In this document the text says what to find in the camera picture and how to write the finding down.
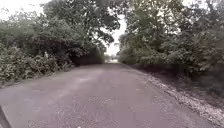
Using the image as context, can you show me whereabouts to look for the grey asphalt road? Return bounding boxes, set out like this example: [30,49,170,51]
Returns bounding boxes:
[0,62,218,128]

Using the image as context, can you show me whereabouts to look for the row of trees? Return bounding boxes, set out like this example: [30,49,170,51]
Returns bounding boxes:
[116,0,224,94]

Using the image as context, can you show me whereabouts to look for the dense green bushes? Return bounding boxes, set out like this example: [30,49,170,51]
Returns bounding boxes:
[0,0,122,86]

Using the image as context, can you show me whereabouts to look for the gravel verge strip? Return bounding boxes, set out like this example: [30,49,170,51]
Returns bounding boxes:
[122,63,224,128]

